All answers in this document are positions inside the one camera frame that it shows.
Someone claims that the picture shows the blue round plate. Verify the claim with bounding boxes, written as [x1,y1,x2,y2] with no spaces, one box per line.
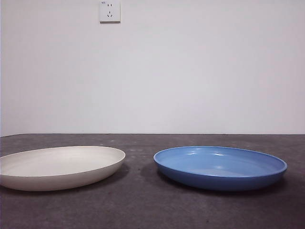
[153,146,288,191]

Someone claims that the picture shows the white round plate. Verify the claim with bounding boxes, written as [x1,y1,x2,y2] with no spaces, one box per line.
[0,146,126,192]

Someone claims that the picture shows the white wall socket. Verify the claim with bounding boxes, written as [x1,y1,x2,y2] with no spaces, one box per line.
[99,0,122,24]

